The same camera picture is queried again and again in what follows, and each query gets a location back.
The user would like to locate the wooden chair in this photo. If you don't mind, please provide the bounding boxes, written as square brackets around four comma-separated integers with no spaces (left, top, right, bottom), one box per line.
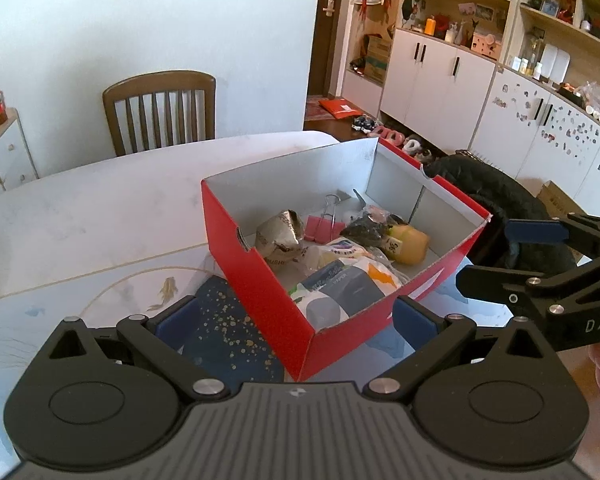
[102,71,217,157]

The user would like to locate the white marble desktop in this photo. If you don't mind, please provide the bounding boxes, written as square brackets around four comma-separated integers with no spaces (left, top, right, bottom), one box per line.
[0,131,531,461]

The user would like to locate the pink binder clip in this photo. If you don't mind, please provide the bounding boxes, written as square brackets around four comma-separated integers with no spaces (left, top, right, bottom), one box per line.
[304,194,346,243]

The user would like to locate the yellow plush toy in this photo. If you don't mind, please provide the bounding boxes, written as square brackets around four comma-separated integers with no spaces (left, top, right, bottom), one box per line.
[385,224,431,265]

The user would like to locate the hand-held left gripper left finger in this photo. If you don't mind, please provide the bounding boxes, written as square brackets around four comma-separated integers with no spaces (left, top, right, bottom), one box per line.
[46,296,231,404]

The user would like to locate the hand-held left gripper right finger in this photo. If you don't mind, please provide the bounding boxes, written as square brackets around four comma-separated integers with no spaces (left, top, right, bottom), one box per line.
[363,295,551,404]

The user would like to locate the brown cardboard box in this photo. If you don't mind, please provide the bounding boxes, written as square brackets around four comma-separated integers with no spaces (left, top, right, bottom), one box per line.
[537,180,581,221]

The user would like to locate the white wall cabinet unit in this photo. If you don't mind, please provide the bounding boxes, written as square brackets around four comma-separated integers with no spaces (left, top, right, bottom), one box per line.
[345,0,600,206]

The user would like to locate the pink slippers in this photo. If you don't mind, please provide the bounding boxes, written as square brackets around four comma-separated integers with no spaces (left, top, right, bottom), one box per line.
[370,126,406,147]

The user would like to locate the dark clear plastic packet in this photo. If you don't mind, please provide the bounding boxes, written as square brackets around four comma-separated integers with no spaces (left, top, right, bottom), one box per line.
[340,215,396,248]

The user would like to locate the red cardboard box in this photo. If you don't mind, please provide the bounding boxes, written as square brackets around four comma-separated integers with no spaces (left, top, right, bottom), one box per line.
[201,138,493,382]

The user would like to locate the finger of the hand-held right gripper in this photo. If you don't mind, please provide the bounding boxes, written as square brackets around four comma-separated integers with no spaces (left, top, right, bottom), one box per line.
[455,257,600,322]
[504,213,600,261]

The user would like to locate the black padded jacket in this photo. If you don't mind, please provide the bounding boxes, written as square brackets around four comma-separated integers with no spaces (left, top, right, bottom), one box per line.
[425,150,578,273]

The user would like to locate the white grey tissue pack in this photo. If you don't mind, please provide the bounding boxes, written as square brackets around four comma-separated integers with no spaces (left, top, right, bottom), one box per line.
[290,265,386,333]

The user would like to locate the blueberry print snack packet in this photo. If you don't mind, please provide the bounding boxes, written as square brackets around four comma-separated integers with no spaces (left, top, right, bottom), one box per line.
[307,237,376,272]

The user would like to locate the gold foil packet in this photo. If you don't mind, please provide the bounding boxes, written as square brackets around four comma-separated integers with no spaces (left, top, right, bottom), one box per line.
[255,210,306,263]

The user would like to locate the white sideboard cabinet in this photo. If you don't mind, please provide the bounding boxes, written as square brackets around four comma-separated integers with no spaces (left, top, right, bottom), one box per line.
[0,107,38,201]

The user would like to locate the dark blue speckled mat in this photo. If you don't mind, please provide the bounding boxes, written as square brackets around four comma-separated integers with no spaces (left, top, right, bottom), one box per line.
[160,277,286,386]

